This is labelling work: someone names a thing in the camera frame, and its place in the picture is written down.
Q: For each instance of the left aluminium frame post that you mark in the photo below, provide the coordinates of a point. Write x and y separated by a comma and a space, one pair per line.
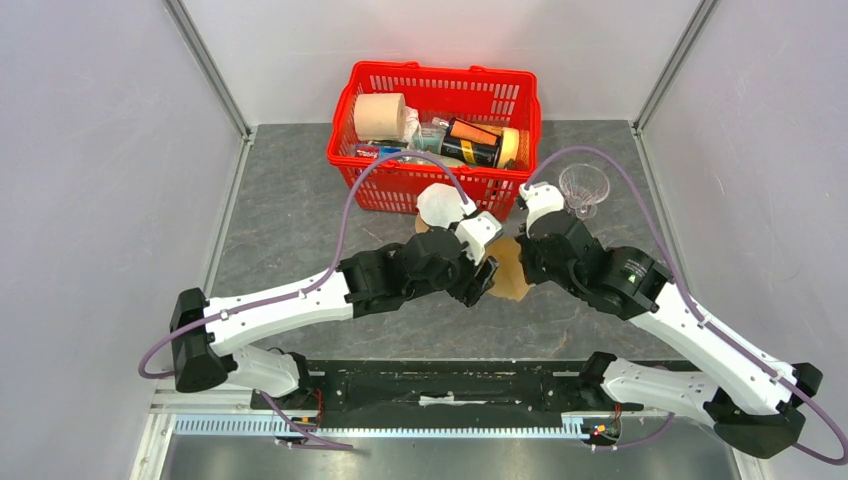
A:
200, 52

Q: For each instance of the red plastic shopping basket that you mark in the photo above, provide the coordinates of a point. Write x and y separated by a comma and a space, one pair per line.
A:
481, 95

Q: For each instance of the white slotted cable duct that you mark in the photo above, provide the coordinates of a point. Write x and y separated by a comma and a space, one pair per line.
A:
570, 428

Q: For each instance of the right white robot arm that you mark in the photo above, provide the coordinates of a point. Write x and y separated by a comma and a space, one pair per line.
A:
735, 388

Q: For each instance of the clear glass dripper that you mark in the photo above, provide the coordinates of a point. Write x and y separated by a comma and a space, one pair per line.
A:
584, 187

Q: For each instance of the white paper coffee filter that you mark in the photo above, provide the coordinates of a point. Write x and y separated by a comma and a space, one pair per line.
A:
440, 205

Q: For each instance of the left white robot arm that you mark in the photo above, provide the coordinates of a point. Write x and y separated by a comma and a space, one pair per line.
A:
214, 338

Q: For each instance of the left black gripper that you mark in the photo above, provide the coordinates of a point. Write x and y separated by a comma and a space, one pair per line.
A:
469, 291

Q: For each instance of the black orange can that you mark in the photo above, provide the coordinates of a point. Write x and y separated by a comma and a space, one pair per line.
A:
470, 144

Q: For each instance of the beige paper towel roll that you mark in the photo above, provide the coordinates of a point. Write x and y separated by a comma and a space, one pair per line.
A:
379, 116

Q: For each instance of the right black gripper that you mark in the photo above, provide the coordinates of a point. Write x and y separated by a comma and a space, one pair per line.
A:
533, 273

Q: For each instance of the right aluminium frame post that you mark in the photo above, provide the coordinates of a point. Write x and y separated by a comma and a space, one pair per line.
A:
679, 54

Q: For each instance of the brown paper coffee filter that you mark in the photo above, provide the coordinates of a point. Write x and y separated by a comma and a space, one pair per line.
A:
509, 280

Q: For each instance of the clear plastic bottle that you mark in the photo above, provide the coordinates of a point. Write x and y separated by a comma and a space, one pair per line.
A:
428, 138

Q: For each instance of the aluminium frame post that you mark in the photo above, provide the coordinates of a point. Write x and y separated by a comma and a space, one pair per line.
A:
200, 52
679, 54

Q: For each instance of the blue red small box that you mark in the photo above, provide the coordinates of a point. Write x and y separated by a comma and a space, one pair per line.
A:
376, 150

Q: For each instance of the round wooden dripper holder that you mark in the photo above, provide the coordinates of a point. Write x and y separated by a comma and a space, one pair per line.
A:
420, 225

